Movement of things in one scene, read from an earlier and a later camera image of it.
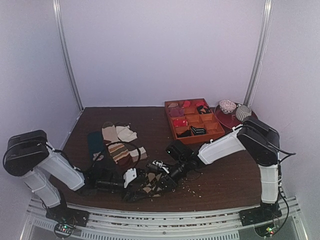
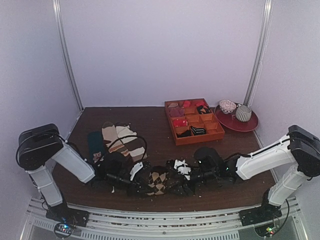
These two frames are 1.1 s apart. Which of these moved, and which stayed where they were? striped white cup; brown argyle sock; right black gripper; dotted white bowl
Moved: right black gripper
Stayed: dotted white bowl; striped white cup; brown argyle sock
